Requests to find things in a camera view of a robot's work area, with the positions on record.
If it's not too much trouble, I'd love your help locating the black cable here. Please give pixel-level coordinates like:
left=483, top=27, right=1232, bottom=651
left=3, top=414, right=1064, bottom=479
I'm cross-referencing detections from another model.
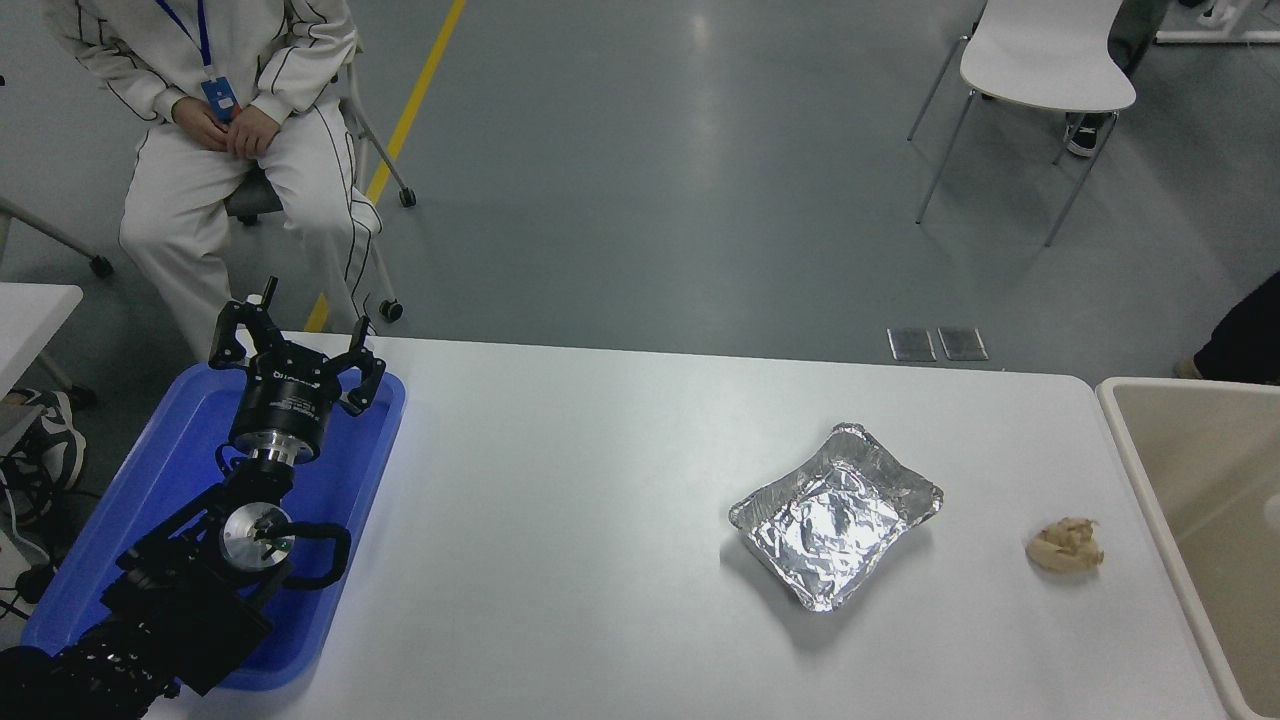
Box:
left=0, top=455, right=61, bottom=611

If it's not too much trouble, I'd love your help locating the silver foil tray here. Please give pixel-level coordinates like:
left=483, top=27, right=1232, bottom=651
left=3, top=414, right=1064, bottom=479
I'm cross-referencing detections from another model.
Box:
left=728, top=421, right=945, bottom=613

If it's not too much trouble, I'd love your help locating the person's left hand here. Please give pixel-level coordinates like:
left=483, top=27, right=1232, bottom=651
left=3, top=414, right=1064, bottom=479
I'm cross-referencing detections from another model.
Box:
left=228, top=105, right=283, bottom=161

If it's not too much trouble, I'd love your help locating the grey chair leg with caster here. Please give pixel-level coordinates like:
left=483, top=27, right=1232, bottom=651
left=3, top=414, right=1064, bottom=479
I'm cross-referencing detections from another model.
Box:
left=0, top=198, right=113, bottom=279

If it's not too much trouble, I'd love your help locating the person's right hand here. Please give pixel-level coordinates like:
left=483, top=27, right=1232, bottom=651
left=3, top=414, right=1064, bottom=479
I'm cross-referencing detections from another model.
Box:
left=175, top=97, right=237, bottom=153

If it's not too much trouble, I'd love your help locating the blue badge on lanyard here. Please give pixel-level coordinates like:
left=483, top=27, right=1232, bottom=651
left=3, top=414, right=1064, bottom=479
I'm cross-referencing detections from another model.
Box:
left=155, top=0, right=239, bottom=123

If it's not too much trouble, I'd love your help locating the large pale bin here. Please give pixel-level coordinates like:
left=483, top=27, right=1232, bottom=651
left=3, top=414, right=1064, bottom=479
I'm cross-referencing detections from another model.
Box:
left=1095, top=377, right=1280, bottom=720

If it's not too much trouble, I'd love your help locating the blue plastic tray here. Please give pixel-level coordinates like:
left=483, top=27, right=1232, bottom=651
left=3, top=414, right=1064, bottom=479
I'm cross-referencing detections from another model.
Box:
left=20, top=360, right=407, bottom=693

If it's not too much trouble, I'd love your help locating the white chair with metal legs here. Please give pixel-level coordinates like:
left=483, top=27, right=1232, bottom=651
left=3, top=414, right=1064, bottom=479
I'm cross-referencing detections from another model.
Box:
left=907, top=0, right=1138, bottom=248

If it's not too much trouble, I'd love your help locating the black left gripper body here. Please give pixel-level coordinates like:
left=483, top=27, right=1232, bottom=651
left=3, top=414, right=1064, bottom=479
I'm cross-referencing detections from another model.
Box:
left=229, top=352, right=343, bottom=447

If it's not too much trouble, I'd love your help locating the white desk foot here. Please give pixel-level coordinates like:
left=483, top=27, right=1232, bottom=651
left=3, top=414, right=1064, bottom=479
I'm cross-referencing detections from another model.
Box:
left=1153, top=0, right=1280, bottom=47

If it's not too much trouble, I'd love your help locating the grey office chair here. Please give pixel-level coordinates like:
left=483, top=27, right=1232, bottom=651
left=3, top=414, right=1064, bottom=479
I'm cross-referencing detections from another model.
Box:
left=225, top=40, right=418, bottom=324

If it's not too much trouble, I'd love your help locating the black and white sneaker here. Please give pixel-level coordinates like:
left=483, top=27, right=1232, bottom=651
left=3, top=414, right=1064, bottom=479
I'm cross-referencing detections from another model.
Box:
left=0, top=388, right=87, bottom=528

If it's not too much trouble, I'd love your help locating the person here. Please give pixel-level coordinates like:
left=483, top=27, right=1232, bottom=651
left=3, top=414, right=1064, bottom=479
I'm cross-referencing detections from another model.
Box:
left=1064, top=0, right=1171, bottom=159
left=40, top=0, right=386, bottom=361
left=1175, top=272, right=1280, bottom=386

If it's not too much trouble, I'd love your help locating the white side table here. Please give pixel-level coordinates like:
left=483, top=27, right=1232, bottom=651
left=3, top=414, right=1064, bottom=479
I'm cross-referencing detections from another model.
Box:
left=0, top=284, right=98, bottom=411

